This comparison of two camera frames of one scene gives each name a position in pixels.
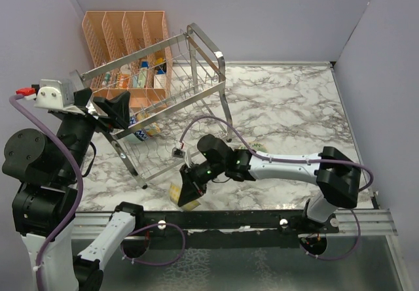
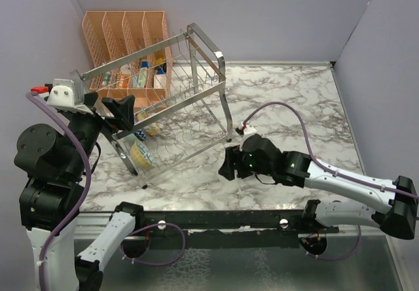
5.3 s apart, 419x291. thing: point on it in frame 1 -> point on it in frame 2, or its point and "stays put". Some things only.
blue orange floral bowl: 153,129 stays put
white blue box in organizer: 160,80 stays put
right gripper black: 190,191 -> 233,161
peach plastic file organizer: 112,35 stays put
